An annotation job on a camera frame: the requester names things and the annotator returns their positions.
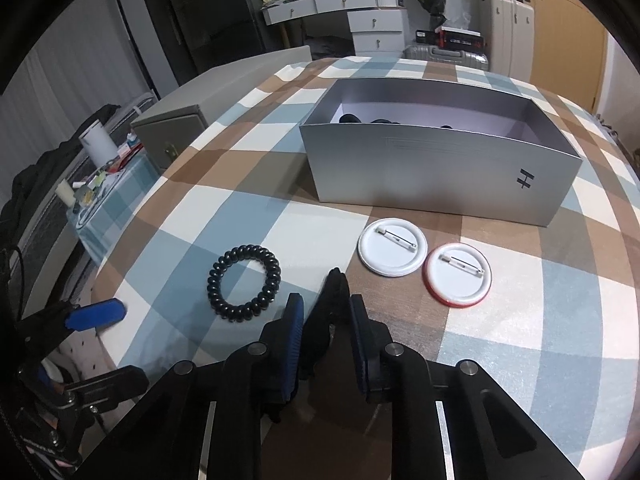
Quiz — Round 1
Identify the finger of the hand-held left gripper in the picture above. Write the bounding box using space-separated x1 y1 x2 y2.
62 364 150 409
12 298 127 349

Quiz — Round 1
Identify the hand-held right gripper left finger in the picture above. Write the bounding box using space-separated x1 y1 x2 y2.
75 292 307 480

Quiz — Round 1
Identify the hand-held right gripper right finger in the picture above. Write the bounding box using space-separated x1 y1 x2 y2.
349 293 586 480

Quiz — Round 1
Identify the silver cardboard box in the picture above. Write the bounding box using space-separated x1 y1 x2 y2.
299 77 585 229

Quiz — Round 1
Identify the white dotted mat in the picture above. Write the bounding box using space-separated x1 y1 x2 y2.
47 329 122 377

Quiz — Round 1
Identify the white pin badge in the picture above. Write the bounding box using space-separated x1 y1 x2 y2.
357 217 430 279

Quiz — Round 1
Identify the small plaid-covered side table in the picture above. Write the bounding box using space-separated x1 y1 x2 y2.
65 152 162 267

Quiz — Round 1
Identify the red-rimmed pin badge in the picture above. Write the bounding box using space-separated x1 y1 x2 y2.
422 242 493 307

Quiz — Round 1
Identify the heap of small colourful things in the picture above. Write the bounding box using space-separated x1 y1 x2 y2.
72 132 147 207

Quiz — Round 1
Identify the white cylinder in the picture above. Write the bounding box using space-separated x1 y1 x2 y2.
79 120 119 164

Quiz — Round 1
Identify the plaid tablecloth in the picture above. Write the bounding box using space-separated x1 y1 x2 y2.
95 55 640 480

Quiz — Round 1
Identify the white curtain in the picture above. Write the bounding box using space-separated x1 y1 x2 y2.
0 10 157 137

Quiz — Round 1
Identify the grey metal cabinet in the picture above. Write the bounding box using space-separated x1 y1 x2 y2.
131 45 313 174

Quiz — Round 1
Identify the silver suitcase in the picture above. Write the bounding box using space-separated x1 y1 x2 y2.
404 44 490 74

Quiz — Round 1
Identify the black and red box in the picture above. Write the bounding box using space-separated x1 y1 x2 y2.
415 27 487 51

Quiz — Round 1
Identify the dark tall cabinet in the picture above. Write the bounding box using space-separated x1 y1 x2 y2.
160 0 267 61

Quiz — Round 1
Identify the white desk with drawers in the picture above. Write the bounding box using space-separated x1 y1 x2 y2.
262 0 409 54

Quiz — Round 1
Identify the white locker cabinet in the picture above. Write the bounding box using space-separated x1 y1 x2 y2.
482 0 537 84

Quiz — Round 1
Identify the dark wrapped flower bouquet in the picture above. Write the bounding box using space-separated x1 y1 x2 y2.
404 0 449 29

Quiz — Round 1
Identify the wooden door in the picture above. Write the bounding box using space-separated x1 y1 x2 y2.
525 0 609 117

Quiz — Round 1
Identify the black spiral hair tie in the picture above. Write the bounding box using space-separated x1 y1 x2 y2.
206 244 281 319

